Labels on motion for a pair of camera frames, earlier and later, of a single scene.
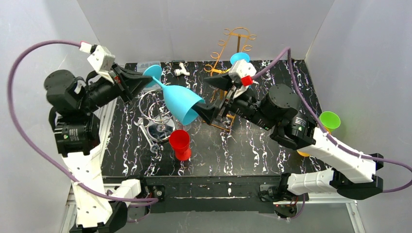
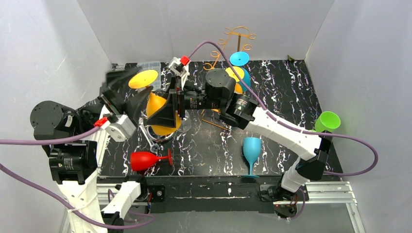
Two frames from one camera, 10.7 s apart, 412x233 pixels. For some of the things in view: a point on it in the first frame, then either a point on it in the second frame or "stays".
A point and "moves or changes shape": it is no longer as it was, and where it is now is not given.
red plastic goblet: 180,140 → 141,160
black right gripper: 226,100 → 177,103
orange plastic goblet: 303,154 moves or changes shape
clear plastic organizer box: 143,65 stays
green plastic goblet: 330,120 stays
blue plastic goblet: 238,56 stays
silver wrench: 154,148 stays
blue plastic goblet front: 180,100 → 251,148
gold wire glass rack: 242,34 stays
